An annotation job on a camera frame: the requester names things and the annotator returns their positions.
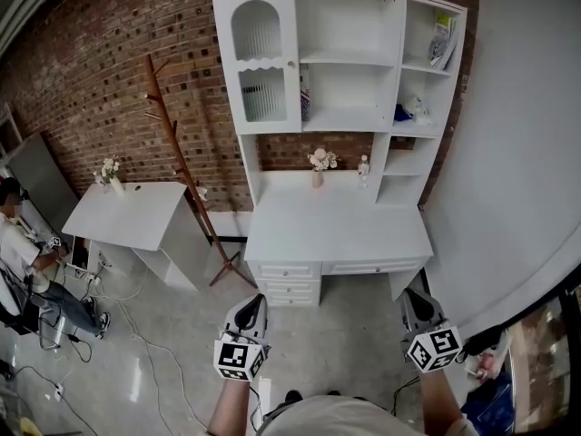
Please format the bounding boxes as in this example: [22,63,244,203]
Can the person's right forearm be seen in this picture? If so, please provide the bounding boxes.
[417,368,467,436]

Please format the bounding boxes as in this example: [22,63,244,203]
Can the person's beige shirt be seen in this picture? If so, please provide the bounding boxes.
[261,395,480,436]

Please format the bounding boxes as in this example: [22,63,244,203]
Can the white vase with flowers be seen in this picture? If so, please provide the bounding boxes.
[93,154,126,195]

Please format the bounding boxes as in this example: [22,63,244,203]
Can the pink vase with pale flowers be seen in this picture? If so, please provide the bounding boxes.
[307,147,340,189]

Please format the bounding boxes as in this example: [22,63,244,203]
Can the white ribbed glass cabinet door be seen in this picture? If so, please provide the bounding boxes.
[212,0,303,135]

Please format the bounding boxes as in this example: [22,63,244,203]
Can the long white floor cable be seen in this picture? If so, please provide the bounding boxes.
[94,283,192,436]

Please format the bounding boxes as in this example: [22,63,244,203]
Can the grey flat panel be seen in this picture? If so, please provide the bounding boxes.
[7,133,81,240]

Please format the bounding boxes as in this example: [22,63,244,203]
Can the striped flag cover book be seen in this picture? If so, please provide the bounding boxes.
[300,71,312,122]

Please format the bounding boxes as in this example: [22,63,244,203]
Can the small white table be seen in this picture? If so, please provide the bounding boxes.
[61,180,201,292]

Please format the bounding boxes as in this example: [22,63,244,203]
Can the black framed glass door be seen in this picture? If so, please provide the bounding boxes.
[503,283,581,436]

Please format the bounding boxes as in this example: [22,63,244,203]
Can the brown wooden coat rack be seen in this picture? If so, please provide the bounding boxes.
[143,54,259,289]

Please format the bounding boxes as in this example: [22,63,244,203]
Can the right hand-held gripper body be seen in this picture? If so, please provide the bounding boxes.
[399,287,463,374]

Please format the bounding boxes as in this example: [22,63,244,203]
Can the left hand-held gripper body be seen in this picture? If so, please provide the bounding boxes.
[213,293,272,383]

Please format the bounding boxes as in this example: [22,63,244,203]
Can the blue bag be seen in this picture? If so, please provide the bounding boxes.
[461,372,517,436]

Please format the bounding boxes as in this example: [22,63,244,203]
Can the black bag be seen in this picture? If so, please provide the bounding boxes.
[460,327,503,358]

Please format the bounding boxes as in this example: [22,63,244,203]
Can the yellow round object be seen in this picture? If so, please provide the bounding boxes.
[17,415,46,436]

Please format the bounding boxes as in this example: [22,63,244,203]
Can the black office chair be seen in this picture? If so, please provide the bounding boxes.
[0,261,60,349]

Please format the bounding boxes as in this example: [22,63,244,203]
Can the person's left forearm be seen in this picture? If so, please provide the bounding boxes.
[208,377,253,436]

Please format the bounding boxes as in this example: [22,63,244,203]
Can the white table top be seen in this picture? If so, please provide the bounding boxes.
[243,170,435,308]

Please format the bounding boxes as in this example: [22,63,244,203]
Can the white wooden cabinet with shelves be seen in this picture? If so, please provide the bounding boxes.
[212,0,468,208]

